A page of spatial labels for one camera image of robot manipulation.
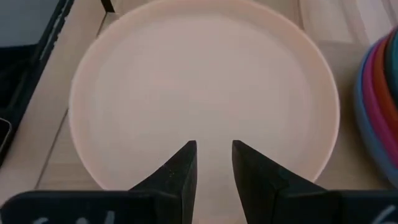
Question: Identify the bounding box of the pink round plate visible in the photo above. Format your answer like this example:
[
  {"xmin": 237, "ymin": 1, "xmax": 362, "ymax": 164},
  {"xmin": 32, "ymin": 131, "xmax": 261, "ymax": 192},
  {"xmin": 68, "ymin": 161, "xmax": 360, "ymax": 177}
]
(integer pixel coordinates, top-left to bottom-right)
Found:
[{"xmin": 361, "ymin": 36, "xmax": 398, "ymax": 170}]

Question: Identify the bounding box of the orange round plate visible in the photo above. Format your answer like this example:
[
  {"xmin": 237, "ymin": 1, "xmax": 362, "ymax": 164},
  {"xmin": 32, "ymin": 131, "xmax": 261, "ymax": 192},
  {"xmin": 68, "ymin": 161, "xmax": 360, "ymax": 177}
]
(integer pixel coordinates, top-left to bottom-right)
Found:
[{"xmin": 372, "ymin": 30, "xmax": 398, "ymax": 133}]

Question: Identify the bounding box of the black metal shelf frame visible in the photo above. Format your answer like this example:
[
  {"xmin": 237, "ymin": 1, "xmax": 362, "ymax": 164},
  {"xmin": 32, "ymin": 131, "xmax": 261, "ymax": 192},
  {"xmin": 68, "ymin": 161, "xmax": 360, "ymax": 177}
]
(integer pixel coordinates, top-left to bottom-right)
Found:
[{"xmin": 0, "ymin": 0, "xmax": 116, "ymax": 167}]

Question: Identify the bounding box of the dark device with silver edge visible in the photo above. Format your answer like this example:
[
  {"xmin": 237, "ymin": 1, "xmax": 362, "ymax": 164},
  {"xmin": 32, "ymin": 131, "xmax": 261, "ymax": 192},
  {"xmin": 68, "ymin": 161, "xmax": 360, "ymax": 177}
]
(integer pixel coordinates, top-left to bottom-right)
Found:
[{"xmin": 0, "ymin": 117, "xmax": 13, "ymax": 164}]

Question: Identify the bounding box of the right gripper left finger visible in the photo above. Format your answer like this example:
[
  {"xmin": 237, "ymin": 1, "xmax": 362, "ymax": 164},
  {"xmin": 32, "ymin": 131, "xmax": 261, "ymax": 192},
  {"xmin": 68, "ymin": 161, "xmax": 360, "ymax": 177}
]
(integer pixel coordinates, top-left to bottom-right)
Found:
[{"xmin": 129, "ymin": 139, "xmax": 198, "ymax": 224}]

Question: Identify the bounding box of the cream round plate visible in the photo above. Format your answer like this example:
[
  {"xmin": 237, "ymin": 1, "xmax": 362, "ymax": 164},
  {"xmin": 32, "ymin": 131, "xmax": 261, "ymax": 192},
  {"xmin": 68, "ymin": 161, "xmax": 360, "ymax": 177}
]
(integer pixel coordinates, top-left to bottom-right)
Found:
[{"xmin": 68, "ymin": 0, "xmax": 341, "ymax": 224}]

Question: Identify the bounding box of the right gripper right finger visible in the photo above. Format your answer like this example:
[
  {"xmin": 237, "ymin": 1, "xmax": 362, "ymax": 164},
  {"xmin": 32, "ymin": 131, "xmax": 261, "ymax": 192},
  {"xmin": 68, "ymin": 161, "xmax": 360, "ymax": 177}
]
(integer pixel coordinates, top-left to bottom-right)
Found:
[{"xmin": 231, "ymin": 139, "xmax": 340, "ymax": 224}]

